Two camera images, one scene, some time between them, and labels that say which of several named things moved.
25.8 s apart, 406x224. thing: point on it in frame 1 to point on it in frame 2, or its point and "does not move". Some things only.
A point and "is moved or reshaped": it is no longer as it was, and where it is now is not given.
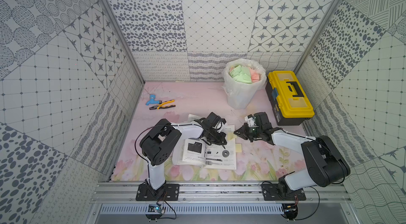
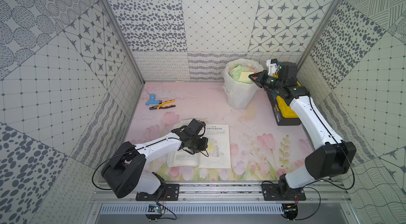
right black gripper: x=243 y=132 to x=259 y=80
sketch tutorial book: x=214 y=156 is moved or reshaped
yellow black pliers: x=160 y=105 does not move
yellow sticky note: x=231 y=135 to x=244 y=76
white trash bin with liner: x=242 y=78 does not move
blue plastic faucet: x=151 y=100 does not move
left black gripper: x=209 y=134 to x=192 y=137
